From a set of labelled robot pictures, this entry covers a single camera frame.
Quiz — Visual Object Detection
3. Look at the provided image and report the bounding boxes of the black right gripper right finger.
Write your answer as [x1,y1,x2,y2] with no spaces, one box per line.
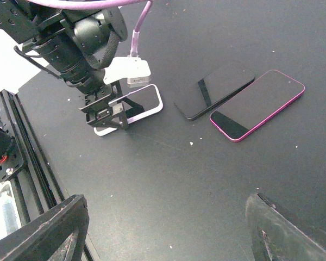
[246,193,326,260]

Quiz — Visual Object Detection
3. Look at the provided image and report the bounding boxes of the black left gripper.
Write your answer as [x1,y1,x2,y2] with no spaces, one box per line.
[80,81,145,129]

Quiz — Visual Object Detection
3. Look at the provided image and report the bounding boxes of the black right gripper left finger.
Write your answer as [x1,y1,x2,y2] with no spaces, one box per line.
[0,195,89,260]

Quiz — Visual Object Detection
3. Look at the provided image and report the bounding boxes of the black bare phone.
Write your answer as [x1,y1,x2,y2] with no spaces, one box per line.
[174,61,255,121]

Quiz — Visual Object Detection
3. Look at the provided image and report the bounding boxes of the magenta phone case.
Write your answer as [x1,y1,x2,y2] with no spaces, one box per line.
[210,70,305,142]

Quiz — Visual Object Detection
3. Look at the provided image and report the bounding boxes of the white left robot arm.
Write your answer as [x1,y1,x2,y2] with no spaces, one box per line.
[0,1,129,129]

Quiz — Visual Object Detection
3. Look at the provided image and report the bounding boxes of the left base circuit board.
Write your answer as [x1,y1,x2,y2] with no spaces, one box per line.
[0,126,26,183]

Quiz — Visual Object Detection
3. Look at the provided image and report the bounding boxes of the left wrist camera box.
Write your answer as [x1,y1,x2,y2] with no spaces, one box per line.
[103,57,151,88]

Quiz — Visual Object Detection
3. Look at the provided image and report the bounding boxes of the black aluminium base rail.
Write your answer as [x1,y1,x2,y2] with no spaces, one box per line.
[0,90,98,260]

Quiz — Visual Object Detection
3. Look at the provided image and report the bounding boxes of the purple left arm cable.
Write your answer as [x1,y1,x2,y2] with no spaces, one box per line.
[27,0,154,59]

